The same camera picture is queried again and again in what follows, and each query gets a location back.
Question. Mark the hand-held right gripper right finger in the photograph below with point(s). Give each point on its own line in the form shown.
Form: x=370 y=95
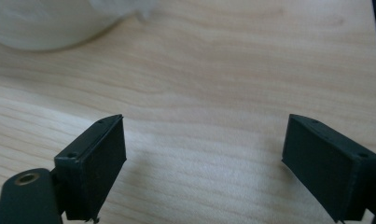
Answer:
x=328 y=168

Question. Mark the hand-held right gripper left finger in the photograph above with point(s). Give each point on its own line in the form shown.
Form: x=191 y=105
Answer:
x=92 y=168

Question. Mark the white bowl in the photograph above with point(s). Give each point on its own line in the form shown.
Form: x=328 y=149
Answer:
x=42 y=21

